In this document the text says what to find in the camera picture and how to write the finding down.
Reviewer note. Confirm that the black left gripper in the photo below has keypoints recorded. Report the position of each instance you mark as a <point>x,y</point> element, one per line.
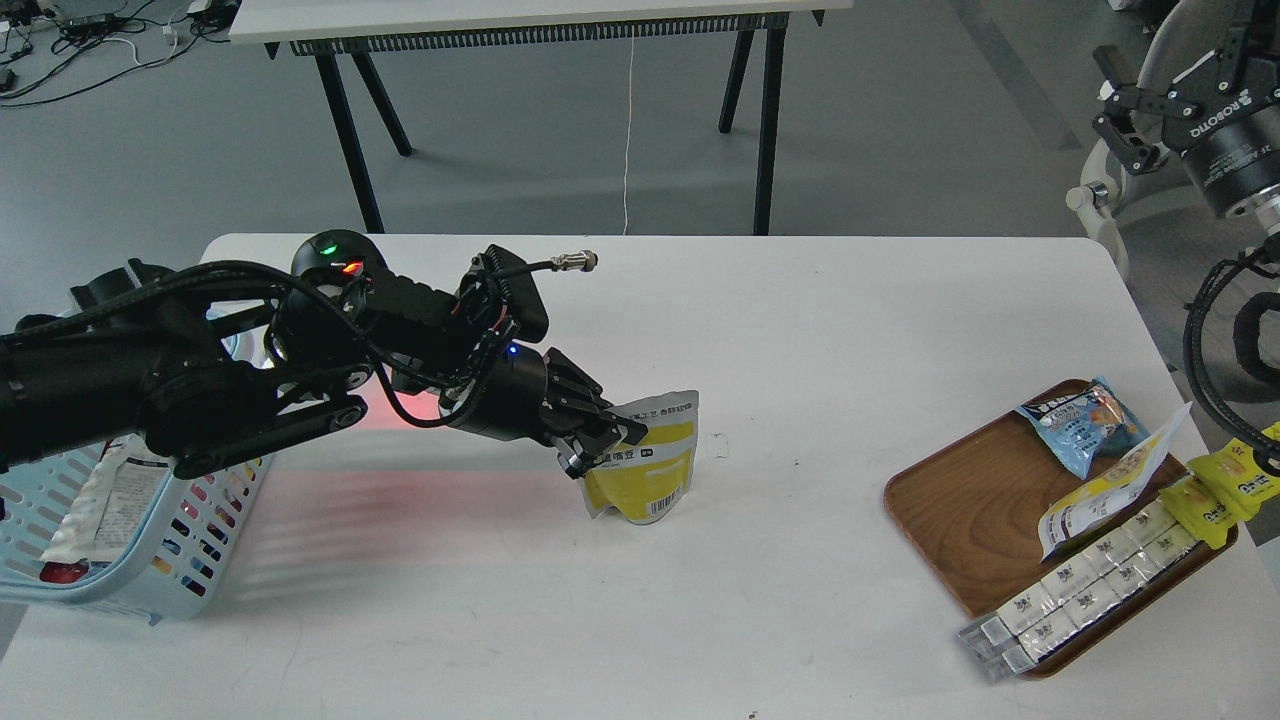
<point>527,395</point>

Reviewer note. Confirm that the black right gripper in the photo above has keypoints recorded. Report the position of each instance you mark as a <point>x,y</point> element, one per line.
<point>1219,116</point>

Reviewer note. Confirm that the yellow white snack pouch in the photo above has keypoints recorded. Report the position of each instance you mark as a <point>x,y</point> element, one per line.
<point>644,479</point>

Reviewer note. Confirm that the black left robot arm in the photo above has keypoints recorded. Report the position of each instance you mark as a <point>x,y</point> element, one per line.
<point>226,361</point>

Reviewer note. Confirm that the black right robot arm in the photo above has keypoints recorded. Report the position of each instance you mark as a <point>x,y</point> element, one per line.
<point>1220,409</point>

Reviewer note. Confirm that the blue snack bag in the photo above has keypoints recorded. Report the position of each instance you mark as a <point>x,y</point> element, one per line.
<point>1082,425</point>

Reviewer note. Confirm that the light blue plastic basket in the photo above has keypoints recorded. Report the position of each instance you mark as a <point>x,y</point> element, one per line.
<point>171,560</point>

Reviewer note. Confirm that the yellow small snack packet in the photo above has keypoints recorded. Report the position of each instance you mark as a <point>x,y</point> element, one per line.
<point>1207,514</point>

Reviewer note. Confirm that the white snack bag in basket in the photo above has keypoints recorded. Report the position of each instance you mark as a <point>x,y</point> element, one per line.
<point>110,506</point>

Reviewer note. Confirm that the red snack pack in basket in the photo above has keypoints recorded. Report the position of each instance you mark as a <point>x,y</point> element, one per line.
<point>64,573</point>

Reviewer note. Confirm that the grey office chair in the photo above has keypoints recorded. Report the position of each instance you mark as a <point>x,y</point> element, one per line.
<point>1150,200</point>

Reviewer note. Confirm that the black barcode scanner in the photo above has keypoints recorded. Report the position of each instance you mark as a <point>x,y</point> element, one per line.
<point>329,260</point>

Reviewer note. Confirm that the wooden tray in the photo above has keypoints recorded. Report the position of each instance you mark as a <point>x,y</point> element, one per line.
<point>971,511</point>

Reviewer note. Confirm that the clear pack of white cubes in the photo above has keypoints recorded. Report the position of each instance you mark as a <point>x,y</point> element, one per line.
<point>1108,576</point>

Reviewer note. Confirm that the yellow white flat pouch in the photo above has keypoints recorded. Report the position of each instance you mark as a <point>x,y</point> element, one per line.
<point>1088,507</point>

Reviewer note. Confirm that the white table with black legs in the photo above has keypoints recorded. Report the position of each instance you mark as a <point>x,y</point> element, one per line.
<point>325,30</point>

